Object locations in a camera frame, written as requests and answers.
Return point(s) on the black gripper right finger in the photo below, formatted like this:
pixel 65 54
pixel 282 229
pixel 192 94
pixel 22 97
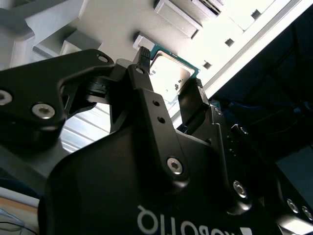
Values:
pixel 215 127

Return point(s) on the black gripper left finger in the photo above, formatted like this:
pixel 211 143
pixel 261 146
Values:
pixel 156 122

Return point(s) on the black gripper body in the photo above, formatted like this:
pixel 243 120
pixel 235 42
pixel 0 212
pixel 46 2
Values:
pixel 110 195

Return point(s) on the silver CPU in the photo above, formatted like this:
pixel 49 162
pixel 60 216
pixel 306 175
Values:
pixel 166 73

